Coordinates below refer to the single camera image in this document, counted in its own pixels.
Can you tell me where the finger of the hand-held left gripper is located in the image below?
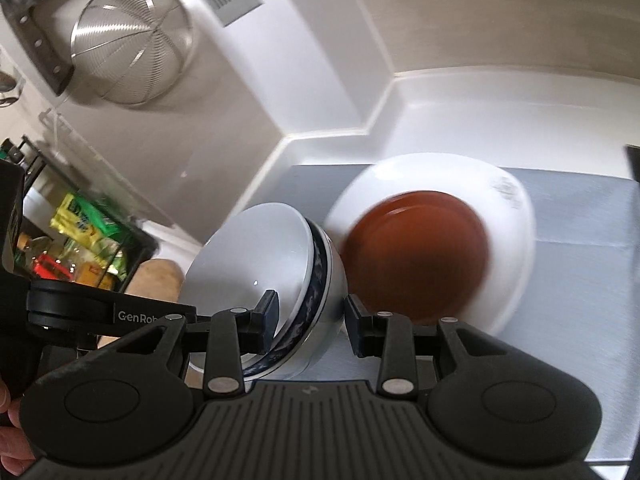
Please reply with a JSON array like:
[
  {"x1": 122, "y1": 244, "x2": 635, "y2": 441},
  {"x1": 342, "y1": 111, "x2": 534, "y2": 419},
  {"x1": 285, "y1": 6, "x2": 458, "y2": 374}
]
[{"x1": 25, "y1": 280, "x2": 198, "y2": 343}]

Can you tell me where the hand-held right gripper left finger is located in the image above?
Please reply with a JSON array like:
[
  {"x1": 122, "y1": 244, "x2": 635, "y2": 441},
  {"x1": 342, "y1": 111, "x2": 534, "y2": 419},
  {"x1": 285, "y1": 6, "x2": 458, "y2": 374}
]
[{"x1": 117, "y1": 290, "x2": 281, "y2": 397}]

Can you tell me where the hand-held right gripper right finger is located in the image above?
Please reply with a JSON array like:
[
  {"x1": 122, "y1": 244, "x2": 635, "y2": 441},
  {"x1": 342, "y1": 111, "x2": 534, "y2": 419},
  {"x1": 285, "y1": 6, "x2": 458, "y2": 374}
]
[{"x1": 344, "y1": 294, "x2": 501, "y2": 397}]

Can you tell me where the white bowl with blue pattern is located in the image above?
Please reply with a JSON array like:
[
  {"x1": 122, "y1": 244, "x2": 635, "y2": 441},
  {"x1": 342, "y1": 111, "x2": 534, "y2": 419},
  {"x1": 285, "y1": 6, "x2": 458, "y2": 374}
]
[{"x1": 182, "y1": 202, "x2": 348, "y2": 381}]

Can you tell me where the brown round plate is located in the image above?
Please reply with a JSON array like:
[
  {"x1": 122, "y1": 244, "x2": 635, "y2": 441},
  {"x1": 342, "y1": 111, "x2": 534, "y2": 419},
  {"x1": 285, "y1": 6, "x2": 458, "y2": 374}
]
[{"x1": 342, "y1": 190, "x2": 491, "y2": 326}]

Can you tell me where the white square floral plate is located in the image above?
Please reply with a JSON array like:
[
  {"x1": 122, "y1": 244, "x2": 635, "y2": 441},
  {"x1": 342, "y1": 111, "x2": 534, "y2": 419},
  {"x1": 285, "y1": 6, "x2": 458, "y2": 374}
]
[{"x1": 324, "y1": 152, "x2": 537, "y2": 336}]

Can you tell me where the person's left hand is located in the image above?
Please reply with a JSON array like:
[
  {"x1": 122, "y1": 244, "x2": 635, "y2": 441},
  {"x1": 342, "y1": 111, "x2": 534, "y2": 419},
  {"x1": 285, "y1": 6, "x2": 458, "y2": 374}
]
[{"x1": 0, "y1": 377, "x2": 37, "y2": 480}]

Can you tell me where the yellow food packet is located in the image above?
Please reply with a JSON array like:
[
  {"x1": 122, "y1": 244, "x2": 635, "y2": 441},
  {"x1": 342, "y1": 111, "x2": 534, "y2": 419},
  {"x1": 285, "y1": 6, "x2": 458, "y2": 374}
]
[{"x1": 50, "y1": 192, "x2": 101, "y2": 241}]

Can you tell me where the round wooden cutting board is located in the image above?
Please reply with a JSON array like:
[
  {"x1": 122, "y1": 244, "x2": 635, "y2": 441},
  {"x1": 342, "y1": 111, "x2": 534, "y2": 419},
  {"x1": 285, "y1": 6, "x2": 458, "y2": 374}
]
[{"x1": 125, "y1": 258, "x2": 186, "y2": 306}]

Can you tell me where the green food packet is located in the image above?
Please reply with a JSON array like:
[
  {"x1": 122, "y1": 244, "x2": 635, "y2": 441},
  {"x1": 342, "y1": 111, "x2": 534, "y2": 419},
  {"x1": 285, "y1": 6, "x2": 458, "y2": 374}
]
[{"x1": 75, "y1": 195, "x2": 131, "y2": 281}]

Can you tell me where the grey table mat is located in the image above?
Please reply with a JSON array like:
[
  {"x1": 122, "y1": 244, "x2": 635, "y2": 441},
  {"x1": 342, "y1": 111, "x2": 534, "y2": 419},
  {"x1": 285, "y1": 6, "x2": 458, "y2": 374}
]
[{"x1": 240, "y1": 162, "x2": 640, "y2": 466}]

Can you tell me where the steel mesh strainer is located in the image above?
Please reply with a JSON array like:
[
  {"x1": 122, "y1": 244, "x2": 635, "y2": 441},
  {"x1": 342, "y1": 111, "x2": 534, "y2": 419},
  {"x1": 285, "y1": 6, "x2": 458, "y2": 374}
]
[{"x1": 70, "y1": 0, "x2": 195, "y2": 106}]

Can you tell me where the black wire storage rack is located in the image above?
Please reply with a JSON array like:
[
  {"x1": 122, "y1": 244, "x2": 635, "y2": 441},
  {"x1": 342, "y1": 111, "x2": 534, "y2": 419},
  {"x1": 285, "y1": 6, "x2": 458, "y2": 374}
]
[{"x1": 0, "y1": 135, "x2": 161, "y2": 293}]

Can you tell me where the dark-handled kitchen cleaver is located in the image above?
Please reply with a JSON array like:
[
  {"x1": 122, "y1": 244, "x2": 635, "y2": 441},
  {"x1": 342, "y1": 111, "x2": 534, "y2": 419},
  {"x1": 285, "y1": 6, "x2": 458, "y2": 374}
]
[{"x1": 0, "y1": 0, "x2": 76, "y2": 97}]

